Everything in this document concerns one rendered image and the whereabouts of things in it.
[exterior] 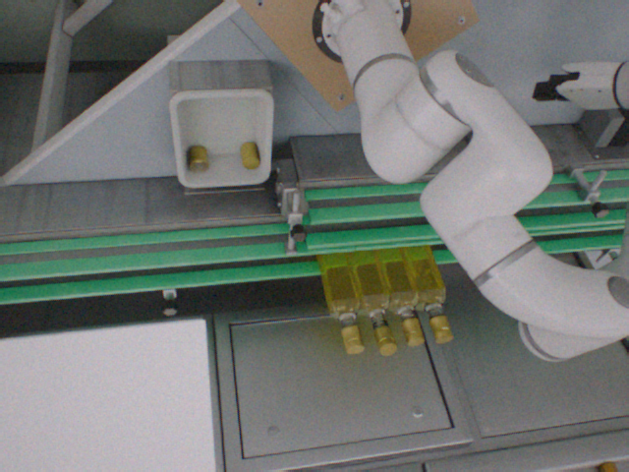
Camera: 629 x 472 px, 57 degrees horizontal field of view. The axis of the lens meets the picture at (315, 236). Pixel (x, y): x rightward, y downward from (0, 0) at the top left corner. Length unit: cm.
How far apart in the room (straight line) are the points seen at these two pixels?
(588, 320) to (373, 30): 46
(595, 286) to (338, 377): 64
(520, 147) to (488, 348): 76
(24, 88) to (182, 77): 91
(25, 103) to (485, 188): 141
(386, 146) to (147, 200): 62
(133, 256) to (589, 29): 96
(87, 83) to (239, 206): 81
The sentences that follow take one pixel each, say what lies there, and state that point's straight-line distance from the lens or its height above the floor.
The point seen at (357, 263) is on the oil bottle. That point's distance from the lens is 115.
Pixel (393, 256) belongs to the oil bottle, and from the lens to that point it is 118.
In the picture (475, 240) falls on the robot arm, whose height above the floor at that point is 126.
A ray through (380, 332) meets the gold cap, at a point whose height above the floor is 114.
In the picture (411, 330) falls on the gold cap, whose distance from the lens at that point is 110.
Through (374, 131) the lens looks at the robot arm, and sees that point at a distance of 73.
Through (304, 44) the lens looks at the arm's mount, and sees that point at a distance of 96.
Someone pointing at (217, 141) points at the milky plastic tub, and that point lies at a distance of 115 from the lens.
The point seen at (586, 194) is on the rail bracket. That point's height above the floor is 96.
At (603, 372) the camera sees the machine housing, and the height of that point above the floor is 121.
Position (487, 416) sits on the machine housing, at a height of 126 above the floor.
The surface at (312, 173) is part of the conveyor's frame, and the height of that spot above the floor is 86.
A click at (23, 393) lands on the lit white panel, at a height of 111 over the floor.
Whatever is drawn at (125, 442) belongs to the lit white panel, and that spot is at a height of 123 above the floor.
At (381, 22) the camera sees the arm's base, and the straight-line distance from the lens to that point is 87.
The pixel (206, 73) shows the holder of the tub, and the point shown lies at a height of 79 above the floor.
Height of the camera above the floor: 162
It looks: 37 degrees down
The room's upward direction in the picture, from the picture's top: 167 degrees clockwise
